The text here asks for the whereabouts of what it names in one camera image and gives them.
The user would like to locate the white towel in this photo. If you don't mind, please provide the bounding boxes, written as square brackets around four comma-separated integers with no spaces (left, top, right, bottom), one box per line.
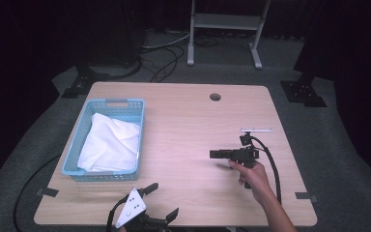
[76,112,142,173]

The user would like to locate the looped black floor cables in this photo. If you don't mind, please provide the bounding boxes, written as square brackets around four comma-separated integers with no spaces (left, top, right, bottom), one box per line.
[139,44,187,83]

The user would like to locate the white metal stand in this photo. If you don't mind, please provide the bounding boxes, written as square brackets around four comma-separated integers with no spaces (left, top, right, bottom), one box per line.
[186,0,271,71]

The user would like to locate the black stand base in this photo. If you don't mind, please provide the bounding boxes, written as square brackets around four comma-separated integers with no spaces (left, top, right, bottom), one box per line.
[279,69,328,108]
[61,62,110,100]

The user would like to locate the black floor cable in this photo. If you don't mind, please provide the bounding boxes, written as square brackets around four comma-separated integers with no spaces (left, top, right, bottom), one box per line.
[13,154,62,232]

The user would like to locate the light blue plastic basket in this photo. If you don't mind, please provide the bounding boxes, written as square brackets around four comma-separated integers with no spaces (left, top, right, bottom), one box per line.
[61,98,146,183]

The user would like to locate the black tape strip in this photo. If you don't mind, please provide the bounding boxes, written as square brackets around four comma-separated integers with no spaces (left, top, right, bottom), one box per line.
[295,191,319,203]
[35,188,60,198]

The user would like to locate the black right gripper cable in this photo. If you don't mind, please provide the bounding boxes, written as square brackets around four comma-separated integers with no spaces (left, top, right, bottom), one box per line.
[250,135,283,205]

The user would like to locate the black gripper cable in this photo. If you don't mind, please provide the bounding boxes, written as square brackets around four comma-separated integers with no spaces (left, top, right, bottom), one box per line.
[105,196,129,232]
[250,135,283,205]

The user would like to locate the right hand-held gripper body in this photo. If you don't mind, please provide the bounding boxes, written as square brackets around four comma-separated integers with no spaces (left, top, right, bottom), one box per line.
[228,129,274,168]

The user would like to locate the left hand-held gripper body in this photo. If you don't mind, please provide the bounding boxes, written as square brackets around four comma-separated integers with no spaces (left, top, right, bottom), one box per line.
[115,188,169,232]

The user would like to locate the person's right hand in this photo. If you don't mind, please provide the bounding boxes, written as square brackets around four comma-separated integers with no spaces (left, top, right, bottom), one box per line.
[227,159,272,203]

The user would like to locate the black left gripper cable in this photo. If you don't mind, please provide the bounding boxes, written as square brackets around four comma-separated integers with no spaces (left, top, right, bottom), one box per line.
[105,196,129,232]

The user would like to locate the white floor cable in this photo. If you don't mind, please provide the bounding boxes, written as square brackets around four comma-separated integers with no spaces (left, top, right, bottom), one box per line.
[140,33,191,50]

